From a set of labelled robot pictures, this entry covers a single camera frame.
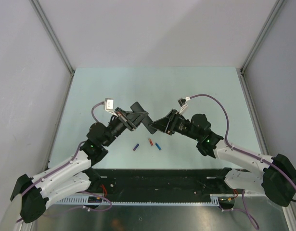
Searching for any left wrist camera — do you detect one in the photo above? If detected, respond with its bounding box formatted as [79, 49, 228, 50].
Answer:
[104, 98, 116, 116]

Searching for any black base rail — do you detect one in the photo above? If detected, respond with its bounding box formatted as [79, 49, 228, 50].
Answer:
[87, 169, 234, 204]

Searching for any aluminium frame post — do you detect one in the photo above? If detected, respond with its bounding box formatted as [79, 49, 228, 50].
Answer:
[240, 0, 287, 74]
[29, 0, 75, 77]

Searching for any left aluminium frame post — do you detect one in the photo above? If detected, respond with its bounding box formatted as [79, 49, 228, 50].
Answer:
[29, 0, 75, 77]

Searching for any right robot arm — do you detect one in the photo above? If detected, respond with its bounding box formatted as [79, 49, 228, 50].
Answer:
[149, 109, 296, 207]

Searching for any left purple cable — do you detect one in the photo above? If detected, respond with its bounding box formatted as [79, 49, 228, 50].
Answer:
[91, 101, 106, 123]

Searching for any white cable duct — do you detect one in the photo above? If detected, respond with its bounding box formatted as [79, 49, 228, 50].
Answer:
[55, 195, 235, 206]

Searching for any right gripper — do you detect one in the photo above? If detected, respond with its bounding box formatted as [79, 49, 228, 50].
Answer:
[149, 109, 201, 141]

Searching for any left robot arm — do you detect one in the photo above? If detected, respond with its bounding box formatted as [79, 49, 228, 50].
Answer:
[10, 103, 149, 223]

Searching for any right aluminium frame post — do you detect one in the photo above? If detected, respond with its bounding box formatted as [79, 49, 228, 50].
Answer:
[240, 0, 287, 74]

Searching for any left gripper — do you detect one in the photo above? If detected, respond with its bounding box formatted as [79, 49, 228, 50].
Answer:
[103, 107, 148, 147]

